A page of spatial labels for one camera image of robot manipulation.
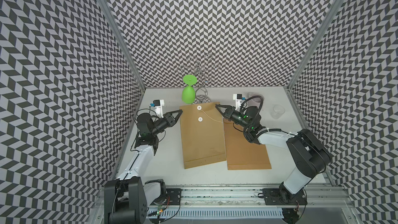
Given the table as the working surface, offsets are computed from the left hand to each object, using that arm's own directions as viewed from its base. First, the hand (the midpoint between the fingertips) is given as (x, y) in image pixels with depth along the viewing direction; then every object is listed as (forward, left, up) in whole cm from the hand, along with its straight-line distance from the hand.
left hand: (182, 112), depth 78 cm
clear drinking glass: (+13, -58, -17) cm, 62 cm away
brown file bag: (-7, -10, -9) cm, 15 cm away
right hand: (+2, -16, 0) cm, 17 cm away
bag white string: (+1, -15, -8) cm, 17 cm away
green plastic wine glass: (+12, -2, +1) cm, 13 cm away
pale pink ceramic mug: (+20, -44, -16) cm, 51 cm away
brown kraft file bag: (-12, -33, -25) cm, 43 cm away
